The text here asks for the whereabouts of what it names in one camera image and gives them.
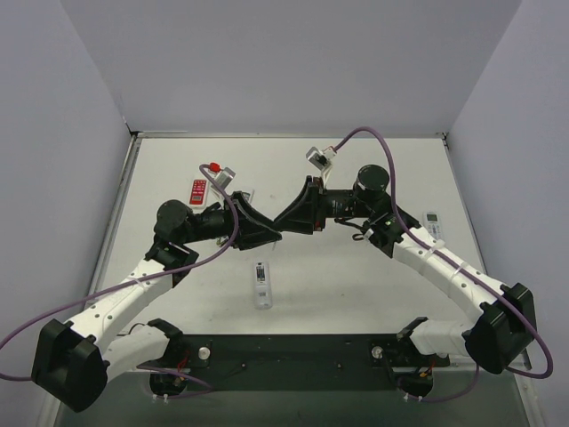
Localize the white remote back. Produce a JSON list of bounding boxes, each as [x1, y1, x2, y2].
[[253, 262, 273, 310]]

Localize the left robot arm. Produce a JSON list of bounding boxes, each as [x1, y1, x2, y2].
[[31, 191, 282, 412]]

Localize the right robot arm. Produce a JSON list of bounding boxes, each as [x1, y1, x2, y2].
[[275, 165, 536, 374]]

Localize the red and white remote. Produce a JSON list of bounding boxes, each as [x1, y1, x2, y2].
[[188, 178, 210, 209]]

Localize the white air conditioner remote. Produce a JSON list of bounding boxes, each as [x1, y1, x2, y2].
[[423, 211, 445, 240]]

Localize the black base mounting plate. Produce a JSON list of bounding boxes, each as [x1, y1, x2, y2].
[[149, 334, 450, 391]]

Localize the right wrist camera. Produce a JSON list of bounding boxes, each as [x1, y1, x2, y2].
[[306, 146, 337, 189]]

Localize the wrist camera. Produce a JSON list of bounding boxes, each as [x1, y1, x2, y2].
[[306, 146, 337, 189], [207, 162, 236, 190]]

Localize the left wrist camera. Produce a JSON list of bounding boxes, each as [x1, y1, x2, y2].
[[207, 162, 236, 190]]

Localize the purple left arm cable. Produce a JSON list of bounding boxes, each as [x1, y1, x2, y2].
[[0, 163, 244, 397]]

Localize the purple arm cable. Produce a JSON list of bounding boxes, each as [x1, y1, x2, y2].
[[333, 127, 555, 401], [0, 163, 244, 397]]

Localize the aluminium table edge rail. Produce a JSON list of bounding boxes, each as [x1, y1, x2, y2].
[[87, 133, 140, 295]]

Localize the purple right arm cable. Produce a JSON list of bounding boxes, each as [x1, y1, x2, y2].
[[333, 127, 555, 401]]

